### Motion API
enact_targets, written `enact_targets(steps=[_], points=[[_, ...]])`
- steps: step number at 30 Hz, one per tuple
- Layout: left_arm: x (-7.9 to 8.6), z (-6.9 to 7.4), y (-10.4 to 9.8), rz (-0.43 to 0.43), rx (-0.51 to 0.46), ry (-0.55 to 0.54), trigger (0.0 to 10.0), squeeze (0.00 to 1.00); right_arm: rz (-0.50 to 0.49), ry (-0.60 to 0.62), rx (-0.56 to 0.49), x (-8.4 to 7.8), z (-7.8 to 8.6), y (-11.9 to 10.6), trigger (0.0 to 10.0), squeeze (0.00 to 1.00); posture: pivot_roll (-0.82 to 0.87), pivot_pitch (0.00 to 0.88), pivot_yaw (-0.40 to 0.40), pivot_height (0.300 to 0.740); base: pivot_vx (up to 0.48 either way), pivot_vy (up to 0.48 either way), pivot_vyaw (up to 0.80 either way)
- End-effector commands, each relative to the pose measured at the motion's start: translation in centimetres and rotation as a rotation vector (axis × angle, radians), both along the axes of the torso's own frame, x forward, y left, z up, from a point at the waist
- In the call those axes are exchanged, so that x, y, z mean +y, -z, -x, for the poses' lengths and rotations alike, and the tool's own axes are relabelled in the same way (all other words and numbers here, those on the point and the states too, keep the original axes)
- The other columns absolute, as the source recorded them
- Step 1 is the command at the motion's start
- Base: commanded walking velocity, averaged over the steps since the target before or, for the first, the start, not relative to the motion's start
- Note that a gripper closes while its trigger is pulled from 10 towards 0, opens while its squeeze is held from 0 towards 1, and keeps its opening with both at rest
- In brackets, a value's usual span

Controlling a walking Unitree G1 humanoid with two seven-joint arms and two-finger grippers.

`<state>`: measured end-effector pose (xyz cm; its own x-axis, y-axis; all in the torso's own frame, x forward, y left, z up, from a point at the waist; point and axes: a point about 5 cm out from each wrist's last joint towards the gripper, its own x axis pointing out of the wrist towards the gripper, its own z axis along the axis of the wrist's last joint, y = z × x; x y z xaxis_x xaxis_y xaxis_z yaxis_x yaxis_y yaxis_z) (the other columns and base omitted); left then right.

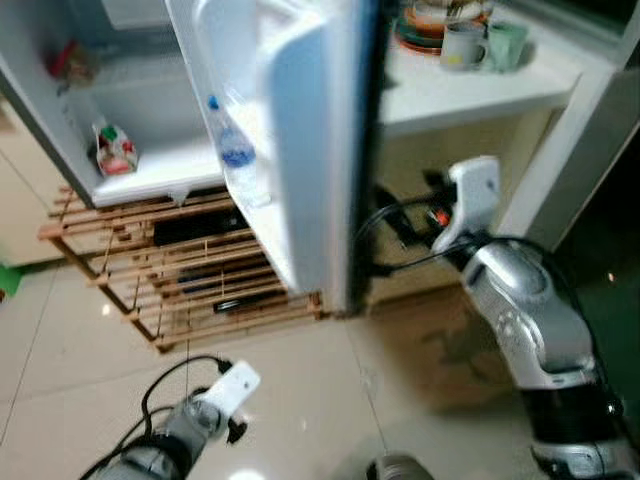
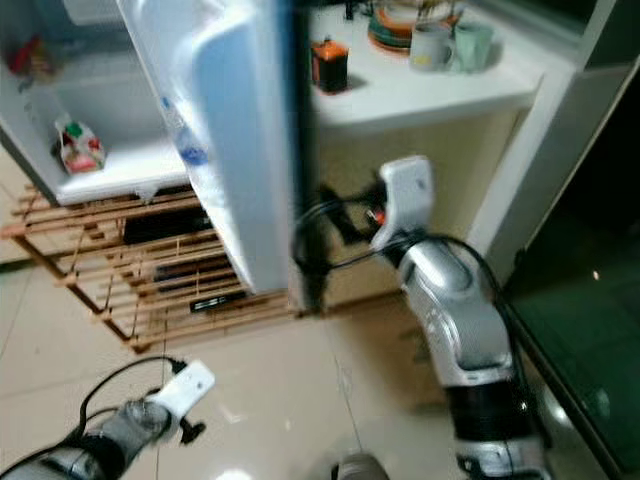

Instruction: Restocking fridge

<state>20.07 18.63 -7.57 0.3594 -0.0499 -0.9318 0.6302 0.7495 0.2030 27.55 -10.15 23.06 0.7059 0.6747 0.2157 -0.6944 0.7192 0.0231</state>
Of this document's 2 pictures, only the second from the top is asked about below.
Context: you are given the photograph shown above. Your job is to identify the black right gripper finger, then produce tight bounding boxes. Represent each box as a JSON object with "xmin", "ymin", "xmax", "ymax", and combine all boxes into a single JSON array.
[{"xmin": 300, "ymin": 186, "xmax": 347, "ymax": 273}]

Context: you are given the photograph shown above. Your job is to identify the white-lined fridge door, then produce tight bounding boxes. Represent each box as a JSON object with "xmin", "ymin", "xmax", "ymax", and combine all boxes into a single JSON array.
[{"xmin": 116, "ymin": 0, "xmax": 323, "ymax": 313}]

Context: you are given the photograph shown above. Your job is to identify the white counter shelf unit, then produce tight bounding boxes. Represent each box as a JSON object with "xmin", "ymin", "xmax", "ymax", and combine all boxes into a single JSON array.
[{"xmin": 305, "ymin": 0, "xmax": 623, "ymax": 305}]

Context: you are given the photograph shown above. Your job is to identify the orange black small box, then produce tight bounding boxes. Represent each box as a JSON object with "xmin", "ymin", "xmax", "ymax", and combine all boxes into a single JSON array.
[{"xmin": 309, "ymin": 37, "xmax": 352, "ymax": 97}]

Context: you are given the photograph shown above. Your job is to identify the clear blue-label water bottle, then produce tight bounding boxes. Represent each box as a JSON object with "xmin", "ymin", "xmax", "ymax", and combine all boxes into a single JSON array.
[{"xmin": 159, "ymin": 94, "xmax": 223, "ymax": 204}]

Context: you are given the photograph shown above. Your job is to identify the black flat device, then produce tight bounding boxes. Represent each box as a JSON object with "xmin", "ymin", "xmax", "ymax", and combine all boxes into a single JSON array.
[{"xmin": 122, "ymin": 209, "xmax": 209, "ymax": 248}]

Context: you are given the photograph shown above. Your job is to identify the grey robot foot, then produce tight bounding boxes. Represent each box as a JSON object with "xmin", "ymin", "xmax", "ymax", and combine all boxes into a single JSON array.
[{"xmin": 329, "ymin": 452, "xmax": 393, "ymax": 480}]

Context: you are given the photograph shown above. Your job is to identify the grey ceramic mug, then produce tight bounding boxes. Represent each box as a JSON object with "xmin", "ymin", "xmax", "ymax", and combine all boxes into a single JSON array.
[{"xmin": 407, "ymin": 21, "xmax": 455, "ymax": 72}]

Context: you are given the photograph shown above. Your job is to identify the wooden slatted rack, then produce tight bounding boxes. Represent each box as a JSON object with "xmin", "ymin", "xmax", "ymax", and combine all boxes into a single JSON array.
[{"xmin": 0, "ymin": 184, "xmax": 303, "ymax": 353}]

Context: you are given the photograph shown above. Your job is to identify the stacked plates with bowl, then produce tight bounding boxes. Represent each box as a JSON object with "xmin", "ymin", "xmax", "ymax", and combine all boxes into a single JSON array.
[{"xmin": 365, "ymin": 0, "xmax": 463, "ymax": 55}]

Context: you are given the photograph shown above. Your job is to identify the pale green mug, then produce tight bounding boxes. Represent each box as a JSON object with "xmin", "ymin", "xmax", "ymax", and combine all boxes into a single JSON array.
[{"xmin": 452, "ymin": 21, "xmax": 497, "ymax": 72}]

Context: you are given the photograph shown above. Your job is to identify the dark glass door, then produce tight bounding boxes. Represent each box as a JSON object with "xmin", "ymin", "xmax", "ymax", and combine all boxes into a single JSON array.
[{"xmin": 498, "ymin": 60, "xmax": 640, "ymax": 480}]

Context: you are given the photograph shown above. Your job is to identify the red green drink carton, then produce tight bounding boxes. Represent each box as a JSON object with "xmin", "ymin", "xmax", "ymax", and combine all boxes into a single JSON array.
[{"xmin": 54, "ymin": 114, "xmax": 107, "ymax": 177}]

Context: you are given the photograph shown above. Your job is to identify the red food packet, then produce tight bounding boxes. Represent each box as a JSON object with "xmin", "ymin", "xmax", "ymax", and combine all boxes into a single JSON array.
[{"xmin": 7, "ymin": 37, "xmax": 57, "ymax": 84}]

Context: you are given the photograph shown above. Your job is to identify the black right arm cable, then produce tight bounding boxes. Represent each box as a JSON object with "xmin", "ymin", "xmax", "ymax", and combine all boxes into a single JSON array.
[{"xmin": 292, "ymin": 196, "xmax": 406, "ymax": 276}]

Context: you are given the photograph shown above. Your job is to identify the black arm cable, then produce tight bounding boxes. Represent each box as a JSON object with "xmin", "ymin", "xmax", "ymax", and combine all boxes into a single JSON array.
[
  {"xmin": 292, "ymin": 196, "xmax": 406, "ymax": 276},
  {"xmin": 60, "ymin": 354, "xmax": 189, "ymax": 451}
]

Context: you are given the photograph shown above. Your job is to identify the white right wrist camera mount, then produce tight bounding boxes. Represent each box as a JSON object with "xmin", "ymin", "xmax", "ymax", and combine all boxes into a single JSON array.
[{"xmin": 369, "ymin": 154, "xmax": 435, "ymax": 253}]

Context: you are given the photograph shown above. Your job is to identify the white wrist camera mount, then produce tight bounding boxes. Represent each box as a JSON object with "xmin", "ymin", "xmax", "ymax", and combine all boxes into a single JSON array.
[
  {"xmin": 144, "ymin": 359, "xmax": 218, "ymax": 421},
  {"xmin": 369, "ymin": 154, "xmax": 435, "ymax": 253}
]

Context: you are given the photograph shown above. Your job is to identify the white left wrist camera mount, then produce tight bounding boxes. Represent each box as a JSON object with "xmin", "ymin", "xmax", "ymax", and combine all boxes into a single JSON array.
[{"xmin": 144, "ymin": 359, "xmax": 218, "ymax": 421}]

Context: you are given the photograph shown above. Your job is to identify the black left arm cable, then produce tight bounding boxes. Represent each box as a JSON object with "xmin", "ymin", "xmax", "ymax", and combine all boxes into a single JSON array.
[{"xmin": 60, "ymin": 354, "xmax": 189, "ymax": 451}]

